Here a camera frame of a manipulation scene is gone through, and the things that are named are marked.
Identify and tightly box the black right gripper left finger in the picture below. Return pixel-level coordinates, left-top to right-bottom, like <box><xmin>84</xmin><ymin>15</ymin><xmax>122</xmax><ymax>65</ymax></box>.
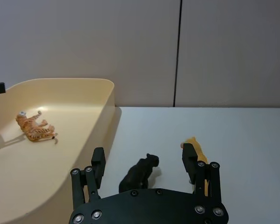
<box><xmin>70</xmin><ymin>147</ymin><xmax>107</xmax><ymax>209</ymax></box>

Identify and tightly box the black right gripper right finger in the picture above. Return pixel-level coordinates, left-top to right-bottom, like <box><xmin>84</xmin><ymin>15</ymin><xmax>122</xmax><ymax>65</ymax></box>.
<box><xmin>181</xmin><ymin>143</ymin><xmax>222</xmax><ymax>203</ymax></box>

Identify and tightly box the yellow lion toy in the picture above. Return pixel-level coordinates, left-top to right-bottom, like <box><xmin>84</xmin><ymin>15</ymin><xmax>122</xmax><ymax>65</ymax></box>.
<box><xmin>179</xmin><ymin>136</ymin><xmax>211</xmax><ymax>197</ymax></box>

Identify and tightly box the black panther toy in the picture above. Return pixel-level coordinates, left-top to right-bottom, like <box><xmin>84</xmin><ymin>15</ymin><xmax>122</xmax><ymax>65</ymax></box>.
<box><xmin>118</xmin><ymin>153</ymin><xmax>162</xmax><ymax>194</ymax></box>

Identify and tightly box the cream plastic tray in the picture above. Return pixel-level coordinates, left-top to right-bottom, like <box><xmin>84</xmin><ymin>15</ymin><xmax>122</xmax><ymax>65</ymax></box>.
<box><xmin>0</xmin><ymin>78</ymin><xmax>122</xmax><ymax>224</ymax></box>

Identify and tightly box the orange striped tiger toy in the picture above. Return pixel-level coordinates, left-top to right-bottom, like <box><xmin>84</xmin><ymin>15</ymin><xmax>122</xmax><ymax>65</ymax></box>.
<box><xmin>15</xmin><ymin>110</ymin><xmax>59</xmax><ymax>146</ymax></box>

